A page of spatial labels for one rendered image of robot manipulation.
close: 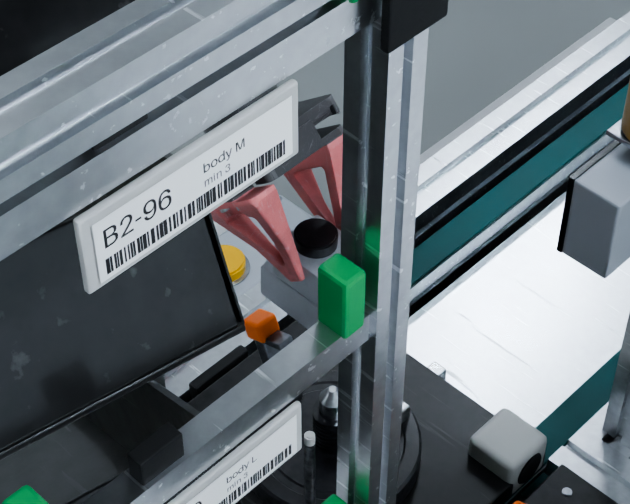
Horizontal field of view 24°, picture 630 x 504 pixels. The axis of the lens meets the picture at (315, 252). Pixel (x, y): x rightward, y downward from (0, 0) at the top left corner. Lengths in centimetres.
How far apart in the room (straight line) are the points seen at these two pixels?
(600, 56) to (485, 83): 148
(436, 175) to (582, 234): 41
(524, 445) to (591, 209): 24
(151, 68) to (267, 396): 19
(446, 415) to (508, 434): 6
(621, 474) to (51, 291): 72
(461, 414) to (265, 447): 63
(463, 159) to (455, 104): 155
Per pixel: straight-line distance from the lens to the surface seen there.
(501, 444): 115
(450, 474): 115
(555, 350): 131
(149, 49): 40
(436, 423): 118
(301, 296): 99
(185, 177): 43
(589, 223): 100
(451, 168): 141
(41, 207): 40
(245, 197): 94
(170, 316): 56
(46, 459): 84
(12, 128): 38
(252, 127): 45
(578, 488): 116
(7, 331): 54
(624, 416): 119
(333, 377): 118
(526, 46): 314
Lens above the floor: 190
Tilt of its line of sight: 46 degrees down
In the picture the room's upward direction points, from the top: straight up
